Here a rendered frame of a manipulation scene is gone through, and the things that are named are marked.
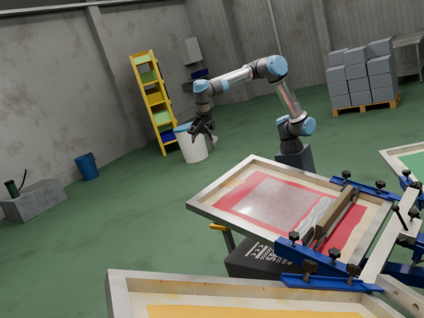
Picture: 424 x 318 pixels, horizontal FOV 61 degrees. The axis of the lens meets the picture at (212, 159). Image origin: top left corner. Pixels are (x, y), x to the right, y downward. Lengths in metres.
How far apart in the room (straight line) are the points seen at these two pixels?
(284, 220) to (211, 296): 0.79
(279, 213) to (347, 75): 5.89
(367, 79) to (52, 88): 6.60
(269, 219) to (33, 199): 6.20
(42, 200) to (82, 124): 2.44
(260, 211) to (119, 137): 8.31
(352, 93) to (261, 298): 6.64
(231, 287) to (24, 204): 6.61
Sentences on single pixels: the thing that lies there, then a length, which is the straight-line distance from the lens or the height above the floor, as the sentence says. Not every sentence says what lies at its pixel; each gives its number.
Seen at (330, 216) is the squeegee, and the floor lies 1.19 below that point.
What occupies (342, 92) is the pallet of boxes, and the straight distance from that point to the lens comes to 7.52.
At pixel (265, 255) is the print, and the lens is 1.86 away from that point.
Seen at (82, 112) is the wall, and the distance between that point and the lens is 9.28.
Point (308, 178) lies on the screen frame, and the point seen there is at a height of 1.19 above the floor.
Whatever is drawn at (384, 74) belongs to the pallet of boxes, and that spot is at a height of 0.63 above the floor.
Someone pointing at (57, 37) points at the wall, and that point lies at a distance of 9.42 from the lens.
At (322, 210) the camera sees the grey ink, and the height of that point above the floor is 1.13.
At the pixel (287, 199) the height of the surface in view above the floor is 1.18.
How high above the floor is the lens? 1.96
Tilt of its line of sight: 17 degrees down
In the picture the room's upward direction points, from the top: 17 degrees counter-clockwise
